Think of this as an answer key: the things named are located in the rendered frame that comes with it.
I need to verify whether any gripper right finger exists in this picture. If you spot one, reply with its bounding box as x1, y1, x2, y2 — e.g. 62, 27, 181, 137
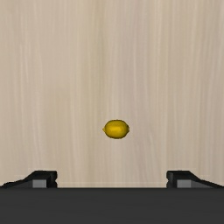
165, 170, 224, 189

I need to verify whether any yellow lemon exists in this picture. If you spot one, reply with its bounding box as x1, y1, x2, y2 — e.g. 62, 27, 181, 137
101, 119, 131, 140

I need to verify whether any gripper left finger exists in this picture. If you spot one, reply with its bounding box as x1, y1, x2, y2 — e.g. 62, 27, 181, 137
0, 170, 59, 189

